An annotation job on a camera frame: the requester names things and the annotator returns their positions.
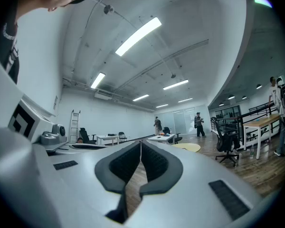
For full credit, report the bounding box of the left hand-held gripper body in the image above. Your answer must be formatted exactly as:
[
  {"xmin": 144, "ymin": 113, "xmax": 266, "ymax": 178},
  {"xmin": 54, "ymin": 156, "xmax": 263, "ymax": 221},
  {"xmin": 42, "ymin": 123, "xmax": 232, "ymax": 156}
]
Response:
[{"xmin": 8, "ymin": 98, "xmax": 70, "ymax": 152}]

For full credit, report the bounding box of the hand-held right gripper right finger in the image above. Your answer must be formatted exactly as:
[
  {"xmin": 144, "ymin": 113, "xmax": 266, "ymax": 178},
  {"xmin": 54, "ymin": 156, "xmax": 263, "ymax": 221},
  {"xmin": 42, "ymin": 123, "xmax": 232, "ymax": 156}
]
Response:
[{"xmin": 130, "ymin": 140, "xmax": 263, "ymax": 228}]

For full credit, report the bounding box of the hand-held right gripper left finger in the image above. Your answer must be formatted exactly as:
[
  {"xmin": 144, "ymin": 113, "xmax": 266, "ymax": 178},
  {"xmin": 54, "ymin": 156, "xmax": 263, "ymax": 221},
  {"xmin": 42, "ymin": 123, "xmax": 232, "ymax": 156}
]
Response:
[{"xmin": 33, "ymin": 140, "xmax": 142, "ymax": 228}]

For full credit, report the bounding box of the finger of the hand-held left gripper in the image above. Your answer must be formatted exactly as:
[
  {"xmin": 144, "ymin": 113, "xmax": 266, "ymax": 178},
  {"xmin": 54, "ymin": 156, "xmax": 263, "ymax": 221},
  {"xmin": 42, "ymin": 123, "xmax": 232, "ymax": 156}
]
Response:
[
  {"xmin": 68, "ymin": 145, "xmax": 109, "ymax": 151},
  {"xmin": 70, "ymin": 142, "xmax": 108, "ymax": 147}
]

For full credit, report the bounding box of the aluminium ladder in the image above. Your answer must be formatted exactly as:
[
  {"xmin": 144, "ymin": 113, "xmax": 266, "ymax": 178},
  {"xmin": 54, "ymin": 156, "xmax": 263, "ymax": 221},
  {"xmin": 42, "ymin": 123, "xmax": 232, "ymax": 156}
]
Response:
[{"xmin": 70, "ymin": 110, "xmax": 81, "ymax": 143}]

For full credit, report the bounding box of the yellow round table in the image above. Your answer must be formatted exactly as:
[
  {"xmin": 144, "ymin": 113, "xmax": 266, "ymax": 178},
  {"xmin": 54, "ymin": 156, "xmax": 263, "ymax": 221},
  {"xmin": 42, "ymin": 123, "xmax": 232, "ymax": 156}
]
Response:
[{"xmin": 172, "ymin": 142, "xmax": 201, "ymax": 153}]

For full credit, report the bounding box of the white ceiling air conditioner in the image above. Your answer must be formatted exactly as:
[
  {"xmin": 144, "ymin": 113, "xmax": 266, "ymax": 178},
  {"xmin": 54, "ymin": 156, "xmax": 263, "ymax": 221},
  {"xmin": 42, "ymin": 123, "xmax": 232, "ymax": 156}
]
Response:
[{"xmin": 94, "ymin": 90, "xmax": 114, "ymax": 101}]

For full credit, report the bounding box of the large white desk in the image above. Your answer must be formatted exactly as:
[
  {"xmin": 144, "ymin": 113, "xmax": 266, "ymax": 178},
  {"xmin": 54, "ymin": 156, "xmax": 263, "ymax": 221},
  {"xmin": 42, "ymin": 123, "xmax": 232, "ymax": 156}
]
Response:
[{"xmin": 147, "ymin": 133, "xmax": 176, "ymax": 145}]

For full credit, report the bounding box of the frosted glass partition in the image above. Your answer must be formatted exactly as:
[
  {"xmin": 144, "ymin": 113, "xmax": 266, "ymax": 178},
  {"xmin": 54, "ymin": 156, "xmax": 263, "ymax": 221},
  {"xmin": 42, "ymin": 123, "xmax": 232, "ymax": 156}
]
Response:
[{"xmin": 161, "ymin": 107, "xmax": 210, "ymax": 135}]

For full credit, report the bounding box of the black metal railing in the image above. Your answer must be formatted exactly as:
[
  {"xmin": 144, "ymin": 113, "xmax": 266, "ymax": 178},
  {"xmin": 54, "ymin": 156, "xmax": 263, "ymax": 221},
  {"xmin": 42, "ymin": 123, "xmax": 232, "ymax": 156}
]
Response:
[{"xmin": 210, "ymin": 101, "xmax": 282, "ymax": 149}]

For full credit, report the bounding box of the person's black t-shirt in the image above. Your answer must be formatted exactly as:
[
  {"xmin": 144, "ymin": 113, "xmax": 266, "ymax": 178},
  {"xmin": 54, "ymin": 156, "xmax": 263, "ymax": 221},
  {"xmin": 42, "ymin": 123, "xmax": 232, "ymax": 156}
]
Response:
[{"xmin": 0, "ymin": 0, "xmax": 20, "ymax": 84}]

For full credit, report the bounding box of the wooden top desk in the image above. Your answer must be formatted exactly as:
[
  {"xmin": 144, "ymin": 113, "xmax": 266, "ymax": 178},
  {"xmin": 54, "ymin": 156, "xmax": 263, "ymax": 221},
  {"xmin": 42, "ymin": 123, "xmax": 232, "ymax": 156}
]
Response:
[{"xmin": 242, "ymin": 114, "xmax": 281, "ymax": 160}]

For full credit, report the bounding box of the group of ceiling strip lights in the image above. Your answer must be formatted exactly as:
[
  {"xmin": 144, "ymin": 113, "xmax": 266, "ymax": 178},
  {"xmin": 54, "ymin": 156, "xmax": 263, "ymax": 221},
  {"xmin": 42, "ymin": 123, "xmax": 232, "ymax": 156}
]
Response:
[{"xmin": 90, "ymin": 17, "xmax": 194, "ymax": 109}]

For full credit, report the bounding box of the ceiling pipe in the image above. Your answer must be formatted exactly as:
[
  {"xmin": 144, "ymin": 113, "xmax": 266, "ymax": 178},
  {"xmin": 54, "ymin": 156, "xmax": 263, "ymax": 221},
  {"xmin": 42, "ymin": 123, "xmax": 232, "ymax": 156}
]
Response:
[{"xmin": 114, "ymin": 39, "xmax": 209, "ymax": 93}]

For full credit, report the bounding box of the bright ceiling light panel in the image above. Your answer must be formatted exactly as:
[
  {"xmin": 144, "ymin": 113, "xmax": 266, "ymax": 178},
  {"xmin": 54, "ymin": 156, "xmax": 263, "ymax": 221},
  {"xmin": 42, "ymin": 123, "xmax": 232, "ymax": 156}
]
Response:
[{"xmin": 254, "ymin": 0, "xmax": 273, "ymax": 9}]

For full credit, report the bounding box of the ceiling dome camera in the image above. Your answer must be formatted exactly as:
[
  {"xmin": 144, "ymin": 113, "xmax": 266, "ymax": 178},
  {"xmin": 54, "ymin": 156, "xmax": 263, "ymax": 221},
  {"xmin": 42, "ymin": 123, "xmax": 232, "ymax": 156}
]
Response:
[{"xmin": 103, "ymin": 4, "xmax": 115, "ymax": 15}]

